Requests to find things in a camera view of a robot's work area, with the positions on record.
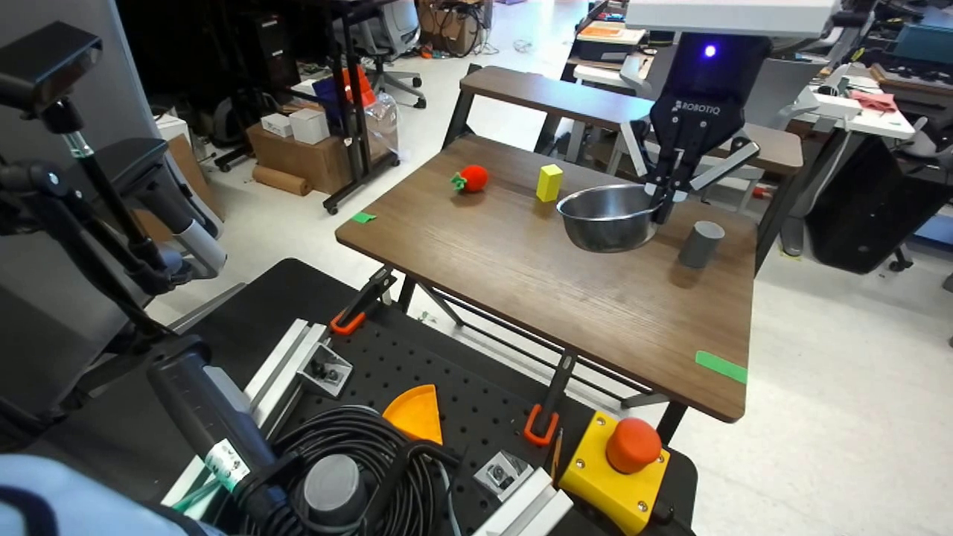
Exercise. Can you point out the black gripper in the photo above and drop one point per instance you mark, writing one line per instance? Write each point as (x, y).
(709, 92)

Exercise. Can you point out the silver metal bowl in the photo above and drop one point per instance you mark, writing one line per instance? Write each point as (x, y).
(606, 228)

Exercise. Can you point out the yellow rectangular block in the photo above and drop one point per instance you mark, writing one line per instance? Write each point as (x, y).
(548, 186)

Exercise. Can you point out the narrow brown desk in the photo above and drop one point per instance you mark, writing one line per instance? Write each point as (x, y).
(538, 91)

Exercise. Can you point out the brown wooden table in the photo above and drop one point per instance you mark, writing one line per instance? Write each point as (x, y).
(554, 286)

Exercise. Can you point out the black padded chair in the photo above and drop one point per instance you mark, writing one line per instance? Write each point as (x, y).
(874, 202)

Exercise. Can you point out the white cluttered desk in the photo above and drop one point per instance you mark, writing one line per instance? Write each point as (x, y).
(864, 105)

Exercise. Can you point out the long green tape strip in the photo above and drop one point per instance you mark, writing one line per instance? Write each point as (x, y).
(721, 367)

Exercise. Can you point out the red toy strawberry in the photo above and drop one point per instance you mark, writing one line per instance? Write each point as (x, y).
(474, 180)

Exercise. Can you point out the black perforated base board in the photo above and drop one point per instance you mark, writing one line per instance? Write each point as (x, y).
(465, 376)

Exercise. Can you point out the yellow emergency stop button box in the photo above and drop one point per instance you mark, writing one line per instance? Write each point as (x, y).
(606, 485)

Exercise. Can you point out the short green tape piece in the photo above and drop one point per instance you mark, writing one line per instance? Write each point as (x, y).
(362, 219)

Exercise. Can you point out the black metal floor stand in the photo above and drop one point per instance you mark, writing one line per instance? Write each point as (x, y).
(349, 119)

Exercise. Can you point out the orange plastic wedge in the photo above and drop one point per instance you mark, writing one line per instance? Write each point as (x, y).
(417, 418)

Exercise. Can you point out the large cardboard box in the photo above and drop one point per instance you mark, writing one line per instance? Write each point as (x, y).
(308, 158)

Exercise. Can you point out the grey round knob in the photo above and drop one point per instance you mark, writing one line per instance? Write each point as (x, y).
(331, 485)

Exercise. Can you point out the dark cylinder with green label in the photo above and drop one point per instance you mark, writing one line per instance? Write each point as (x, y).
(203, 405)

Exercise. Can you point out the small metal bracket plate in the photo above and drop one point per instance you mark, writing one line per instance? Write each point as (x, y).
(505, 473)
(325, 369)

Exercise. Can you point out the aluminium extrusion rail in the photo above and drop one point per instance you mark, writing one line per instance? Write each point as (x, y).
(524, 510)
(283, 360)

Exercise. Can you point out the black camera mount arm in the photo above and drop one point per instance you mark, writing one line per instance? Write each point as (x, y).
(90, 238)

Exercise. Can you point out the black camera on stand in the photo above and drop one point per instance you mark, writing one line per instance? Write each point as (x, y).
(45, 59)

